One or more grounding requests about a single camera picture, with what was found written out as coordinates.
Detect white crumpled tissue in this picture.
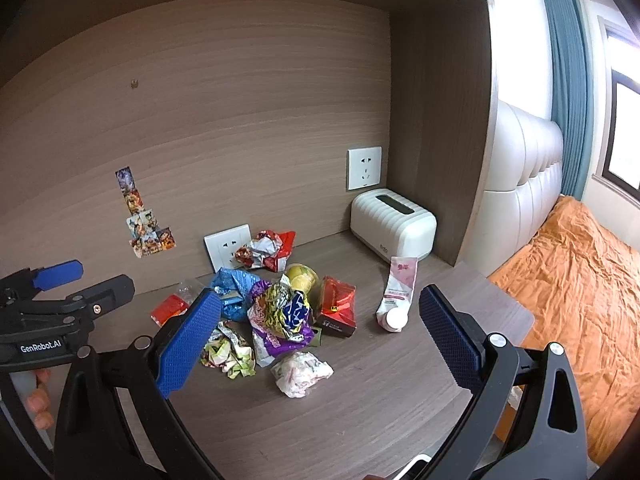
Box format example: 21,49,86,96
271,351,334,399

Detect red silver crumpled wrapper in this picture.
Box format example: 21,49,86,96
234,230,296,273

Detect teal curtain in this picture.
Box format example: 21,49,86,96
544,0,593,200

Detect pink white tube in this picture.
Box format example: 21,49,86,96
375,257,419,333

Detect beige padded headboard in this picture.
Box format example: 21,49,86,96
462,102,563,276

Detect orange bed cover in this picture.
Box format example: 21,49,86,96
489,196,639,465

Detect white wall socket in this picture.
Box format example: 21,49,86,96
347,146,383,191
203,224,252,272

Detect purple yellow snack bag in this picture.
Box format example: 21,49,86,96
247,278,314,367

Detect green wrapper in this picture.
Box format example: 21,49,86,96
200,321,256,380

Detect upper white wall socket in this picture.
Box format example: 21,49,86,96
347,146,383,191

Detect dark framed window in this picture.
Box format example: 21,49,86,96
602,70,640,200

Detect red snack box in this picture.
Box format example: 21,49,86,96
314,276,357,338

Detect red clear plastic packet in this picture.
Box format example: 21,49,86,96
150,278,204,327

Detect colourful cartoon stickers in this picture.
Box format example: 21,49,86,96
115,167,176,259

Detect blue crumpled bag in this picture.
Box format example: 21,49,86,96
209,268,260,323

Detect lower white wall socket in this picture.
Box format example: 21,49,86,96
203,224,252,272

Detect person's left hand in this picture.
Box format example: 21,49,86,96
27,368,54,430

